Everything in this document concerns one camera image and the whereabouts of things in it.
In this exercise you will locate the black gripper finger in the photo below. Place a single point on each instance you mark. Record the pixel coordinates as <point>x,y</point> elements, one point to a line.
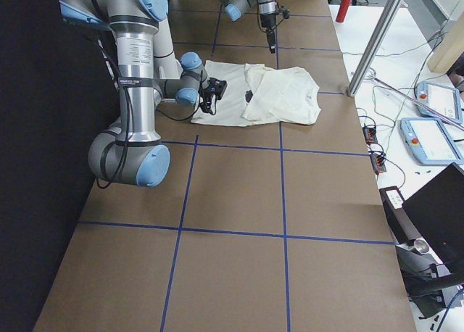
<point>271,39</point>

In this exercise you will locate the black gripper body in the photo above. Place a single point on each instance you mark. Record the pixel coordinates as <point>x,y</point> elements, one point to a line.
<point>208,96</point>
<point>268,22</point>

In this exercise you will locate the cream long-sleeve t-shirt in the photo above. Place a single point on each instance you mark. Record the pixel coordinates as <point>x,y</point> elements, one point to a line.
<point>257,94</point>

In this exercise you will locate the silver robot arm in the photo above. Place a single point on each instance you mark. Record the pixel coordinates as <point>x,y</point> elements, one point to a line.
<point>267,13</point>
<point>146,70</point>

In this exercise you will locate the red cylindrical bottle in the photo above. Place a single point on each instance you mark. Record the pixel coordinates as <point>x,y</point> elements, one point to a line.
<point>342,12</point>

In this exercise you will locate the orange black connector block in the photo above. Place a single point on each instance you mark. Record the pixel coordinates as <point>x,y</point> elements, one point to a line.
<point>369,133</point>

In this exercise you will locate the near blue teach pendant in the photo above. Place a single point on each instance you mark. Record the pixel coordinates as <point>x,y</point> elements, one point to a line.
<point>429,142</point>

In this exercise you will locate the blue teach pendant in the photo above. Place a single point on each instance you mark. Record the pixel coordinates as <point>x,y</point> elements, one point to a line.
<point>429,142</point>
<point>443,99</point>

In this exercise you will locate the far blue teach pendant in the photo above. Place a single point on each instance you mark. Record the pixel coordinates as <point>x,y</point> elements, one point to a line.
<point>443,99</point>

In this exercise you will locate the black box with label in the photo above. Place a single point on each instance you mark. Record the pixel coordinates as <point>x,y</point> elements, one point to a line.
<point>400,224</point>

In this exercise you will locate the black monitor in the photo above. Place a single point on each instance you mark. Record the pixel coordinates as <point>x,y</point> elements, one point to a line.
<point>436,210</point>

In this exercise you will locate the silver metal cup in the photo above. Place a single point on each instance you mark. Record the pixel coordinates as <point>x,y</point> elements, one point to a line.
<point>418,246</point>

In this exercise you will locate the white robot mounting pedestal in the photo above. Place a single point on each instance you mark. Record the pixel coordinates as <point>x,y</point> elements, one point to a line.
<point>166,66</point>

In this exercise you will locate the aluminium frame post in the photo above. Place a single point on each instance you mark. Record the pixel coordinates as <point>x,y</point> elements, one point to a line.
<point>380,30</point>

